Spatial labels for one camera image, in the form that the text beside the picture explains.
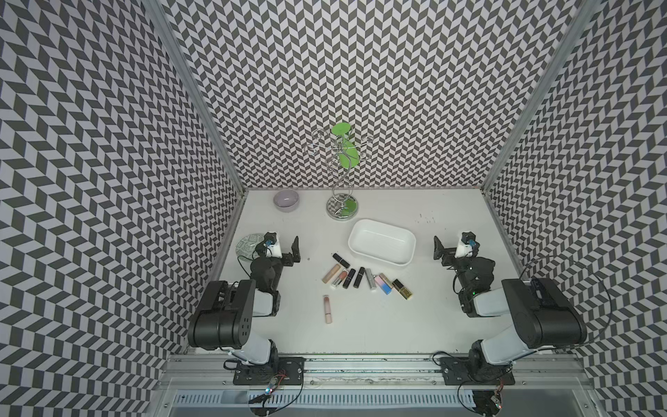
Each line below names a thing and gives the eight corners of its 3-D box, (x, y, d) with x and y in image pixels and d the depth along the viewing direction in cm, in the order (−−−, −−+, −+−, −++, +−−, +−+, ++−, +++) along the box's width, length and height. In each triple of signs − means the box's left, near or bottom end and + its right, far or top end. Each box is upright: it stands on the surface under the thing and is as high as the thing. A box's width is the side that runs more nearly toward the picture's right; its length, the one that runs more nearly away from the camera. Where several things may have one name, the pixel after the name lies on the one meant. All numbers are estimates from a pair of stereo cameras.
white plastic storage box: (342, 254, 99) (342, 245, 94) (355, 221, 110) (355, 211, 105) (409, 273, 94) (413, 264, 89) (416, 236, 105) (419, 227, 100)
